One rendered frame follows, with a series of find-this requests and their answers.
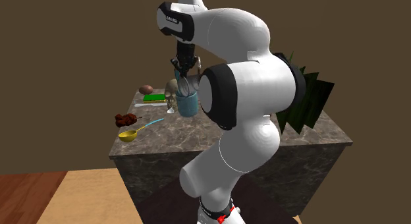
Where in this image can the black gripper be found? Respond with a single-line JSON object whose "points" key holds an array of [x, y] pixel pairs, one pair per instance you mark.
{"points": [[186, 53]]}

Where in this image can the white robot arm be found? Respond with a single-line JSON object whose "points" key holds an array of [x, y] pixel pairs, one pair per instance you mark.
{"points": [[250, 88]]}

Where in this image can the beige skull figure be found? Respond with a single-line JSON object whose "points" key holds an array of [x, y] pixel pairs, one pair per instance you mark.
{"points": [[171, 91]]}

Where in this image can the blue cup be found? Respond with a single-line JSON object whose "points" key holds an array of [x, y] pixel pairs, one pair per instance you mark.
{"points": [[187, 105]]}

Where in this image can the green and yellow sponge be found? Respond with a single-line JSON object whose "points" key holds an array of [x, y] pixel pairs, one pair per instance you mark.
{"points": [[154, 97]]}

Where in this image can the brown egg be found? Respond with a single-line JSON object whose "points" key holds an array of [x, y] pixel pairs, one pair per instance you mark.
{"points": [[146, 89]]}

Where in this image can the white knife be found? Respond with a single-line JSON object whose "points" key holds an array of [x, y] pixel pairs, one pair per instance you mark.
{"points": [[149, 104]]}

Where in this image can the brown lump on stick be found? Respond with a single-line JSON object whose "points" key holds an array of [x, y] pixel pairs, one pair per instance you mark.
{"points": [[125, 120]]}

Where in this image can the dark green plant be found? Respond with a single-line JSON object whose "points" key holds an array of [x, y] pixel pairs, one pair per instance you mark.
{"points": [[308, 101]]}

